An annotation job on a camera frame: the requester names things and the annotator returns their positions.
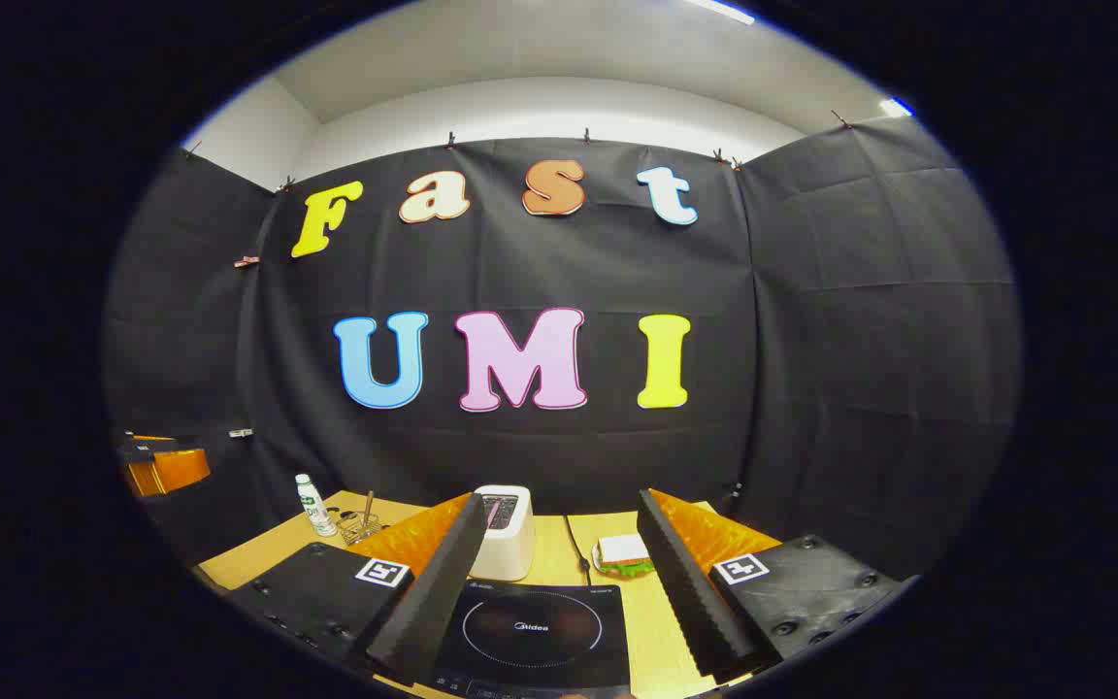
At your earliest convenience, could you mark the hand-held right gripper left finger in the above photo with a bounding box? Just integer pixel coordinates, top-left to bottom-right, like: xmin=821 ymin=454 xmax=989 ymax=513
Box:
xmin=227 ymin=491 xmax=488 ymax=688

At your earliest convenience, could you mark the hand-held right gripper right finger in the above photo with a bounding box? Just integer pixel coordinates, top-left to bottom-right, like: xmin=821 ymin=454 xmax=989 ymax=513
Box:
xmin=637 ymin=488 xmax=919 ymax=685

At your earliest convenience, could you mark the black induction cooktop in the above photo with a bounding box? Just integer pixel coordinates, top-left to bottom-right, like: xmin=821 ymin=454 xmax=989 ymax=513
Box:
xmin=431 ymin=580 xmax=633 ymax=699

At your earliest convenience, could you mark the sandwich with lettuce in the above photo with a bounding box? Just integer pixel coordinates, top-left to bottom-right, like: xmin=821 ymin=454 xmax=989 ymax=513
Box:
xmin=596 ymin=534 xmax=655 ymax=576

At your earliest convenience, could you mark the white toaster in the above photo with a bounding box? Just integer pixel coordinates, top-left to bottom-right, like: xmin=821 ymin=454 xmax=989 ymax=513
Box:
xmin=470 ymin=484 xmax=536 ymax=583

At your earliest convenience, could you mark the white bottle with green label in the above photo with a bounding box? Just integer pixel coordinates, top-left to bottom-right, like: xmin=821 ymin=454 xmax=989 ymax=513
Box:
xmin=294 ymin=474 xmax=339 ymax=538

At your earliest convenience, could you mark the black backdrop cloth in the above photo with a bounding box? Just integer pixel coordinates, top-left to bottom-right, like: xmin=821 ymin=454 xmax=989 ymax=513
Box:
xmin=103 ymin=116 xmax=1023 ymax=583

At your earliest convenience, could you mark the row of small cloth clips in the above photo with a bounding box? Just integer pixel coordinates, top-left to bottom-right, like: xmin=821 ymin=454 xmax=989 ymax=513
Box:
xmin=185 ymin=110 xmax=853 ymax=192

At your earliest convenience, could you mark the wire mesh utensil basket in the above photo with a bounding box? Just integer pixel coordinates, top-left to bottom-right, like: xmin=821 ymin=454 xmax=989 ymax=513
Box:
xmin=338 ymin=515 xmax=391 ymax=547

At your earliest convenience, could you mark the black power cable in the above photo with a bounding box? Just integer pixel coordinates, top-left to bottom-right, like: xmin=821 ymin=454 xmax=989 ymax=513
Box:
xmin=564 ymin=515 xmax=592 ymax=574

